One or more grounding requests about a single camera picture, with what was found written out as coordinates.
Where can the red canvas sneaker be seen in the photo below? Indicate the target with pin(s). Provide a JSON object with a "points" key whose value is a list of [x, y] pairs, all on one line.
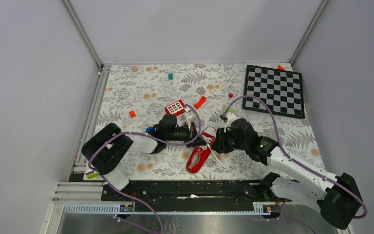
{"points": [[201, 153]]}

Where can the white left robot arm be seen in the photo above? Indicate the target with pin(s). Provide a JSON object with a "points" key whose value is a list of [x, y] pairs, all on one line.
{"points": [[106, 149]]}

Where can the red white window brick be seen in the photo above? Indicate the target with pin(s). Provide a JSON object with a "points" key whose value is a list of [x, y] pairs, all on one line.
{"points": [[177, 108]]}

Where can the yellow green block stack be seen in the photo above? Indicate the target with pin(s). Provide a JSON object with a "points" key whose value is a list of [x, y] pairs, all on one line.
{"points": [[91, 175]]}

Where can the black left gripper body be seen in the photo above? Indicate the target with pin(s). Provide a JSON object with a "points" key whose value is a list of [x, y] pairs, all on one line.
{"points": [[186, 134]]}

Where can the orange red curved block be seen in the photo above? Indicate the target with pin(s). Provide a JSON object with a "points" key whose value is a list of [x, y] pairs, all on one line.
{"points": [[199, 104]]}

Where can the black grey chessboard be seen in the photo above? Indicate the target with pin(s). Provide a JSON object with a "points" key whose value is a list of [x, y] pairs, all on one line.
{"points": [[281, 91]]}

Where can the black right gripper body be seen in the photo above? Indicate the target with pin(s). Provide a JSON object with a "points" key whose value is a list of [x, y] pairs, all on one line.
{"points": [[228, 141]]}

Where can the floral patterned table mat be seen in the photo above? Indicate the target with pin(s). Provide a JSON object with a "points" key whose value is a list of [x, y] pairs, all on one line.
{"points": [[146, 90]]}

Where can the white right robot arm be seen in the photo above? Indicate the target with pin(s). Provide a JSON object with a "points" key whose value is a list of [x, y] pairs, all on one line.
{"points": [[336, 198]]}

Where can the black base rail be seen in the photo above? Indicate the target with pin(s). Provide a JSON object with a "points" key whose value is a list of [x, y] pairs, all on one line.
{"points": [[193, 196]]}

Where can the small orange cube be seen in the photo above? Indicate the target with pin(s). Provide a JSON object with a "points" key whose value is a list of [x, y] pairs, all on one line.
{"points": [[132, 114]]}

